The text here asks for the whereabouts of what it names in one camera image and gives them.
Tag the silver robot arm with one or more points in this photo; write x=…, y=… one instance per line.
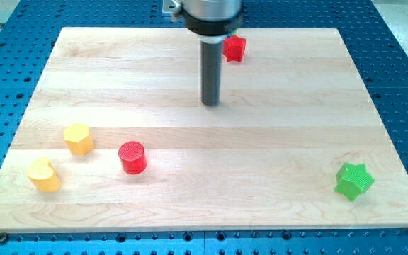
x=210, y=20

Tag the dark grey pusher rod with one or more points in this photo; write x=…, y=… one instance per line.
x=210, y=64

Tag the red cylinder block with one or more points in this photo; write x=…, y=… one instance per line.
x=132, y=157

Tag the red star block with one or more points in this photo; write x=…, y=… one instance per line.
x=234, y=48

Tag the light wooden board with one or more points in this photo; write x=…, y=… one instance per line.
x=290, y=114

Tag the yellow hexagon block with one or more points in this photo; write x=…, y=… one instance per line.
x=78, y=138

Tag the green star block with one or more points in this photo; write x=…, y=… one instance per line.
x=353, y=180

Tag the yellow heart block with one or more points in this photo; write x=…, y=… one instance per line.
x=43, y=175

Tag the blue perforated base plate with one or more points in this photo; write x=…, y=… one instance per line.
x=377, y=36

